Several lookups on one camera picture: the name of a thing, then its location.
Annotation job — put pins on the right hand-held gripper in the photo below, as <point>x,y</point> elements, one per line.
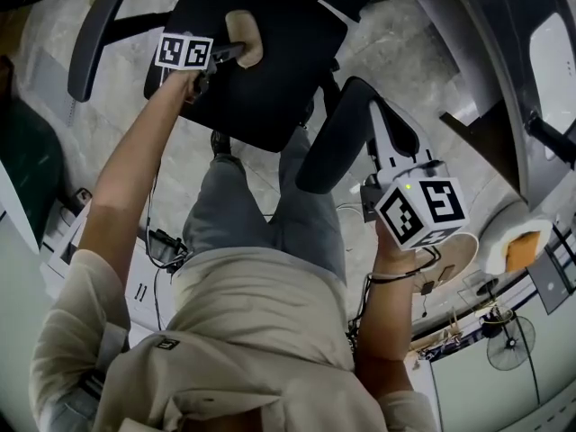
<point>423,214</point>

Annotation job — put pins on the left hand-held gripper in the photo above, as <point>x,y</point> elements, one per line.
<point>184,52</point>

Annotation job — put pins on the beige oval object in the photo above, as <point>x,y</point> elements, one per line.
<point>245,27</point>

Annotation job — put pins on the person's left forearm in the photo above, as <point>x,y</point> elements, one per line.
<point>135,160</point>

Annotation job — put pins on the person's right forearm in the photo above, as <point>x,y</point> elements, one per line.
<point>387,322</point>

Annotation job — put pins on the black office chair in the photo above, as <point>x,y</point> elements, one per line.
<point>270,97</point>

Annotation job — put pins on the person's left black shoe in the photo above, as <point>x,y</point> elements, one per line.
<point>220,142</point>

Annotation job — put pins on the round wooden side table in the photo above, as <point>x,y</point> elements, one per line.
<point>459,252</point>

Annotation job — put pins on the black desk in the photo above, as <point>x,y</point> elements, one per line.
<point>495,61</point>

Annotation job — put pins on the white round pouf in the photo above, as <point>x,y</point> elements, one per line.
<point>499,227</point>

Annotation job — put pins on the brown phone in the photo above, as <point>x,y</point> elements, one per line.
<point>445,273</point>

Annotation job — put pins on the black phone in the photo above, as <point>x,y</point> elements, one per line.
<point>427,288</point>

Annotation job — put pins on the black desk stand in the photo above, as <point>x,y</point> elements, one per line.
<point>549,133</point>

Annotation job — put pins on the person's grey trousers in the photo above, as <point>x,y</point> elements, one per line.
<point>234,209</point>

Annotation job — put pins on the orange cushion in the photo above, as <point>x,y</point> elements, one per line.
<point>524,250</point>

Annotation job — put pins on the white oval desk pad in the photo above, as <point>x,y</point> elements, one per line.
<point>553,61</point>

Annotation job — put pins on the silver laptop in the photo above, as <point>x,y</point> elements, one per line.
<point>551,281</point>

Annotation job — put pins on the black waist device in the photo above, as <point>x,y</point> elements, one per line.
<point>166,248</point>

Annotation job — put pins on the black standing fan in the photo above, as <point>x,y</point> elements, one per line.
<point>510,342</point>

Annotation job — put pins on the dark green seat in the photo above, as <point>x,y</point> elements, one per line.
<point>27,173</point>

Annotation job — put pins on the person's beige shirt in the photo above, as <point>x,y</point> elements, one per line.
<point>234,340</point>

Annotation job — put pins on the white rounded table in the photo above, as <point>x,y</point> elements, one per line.
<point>15,214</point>

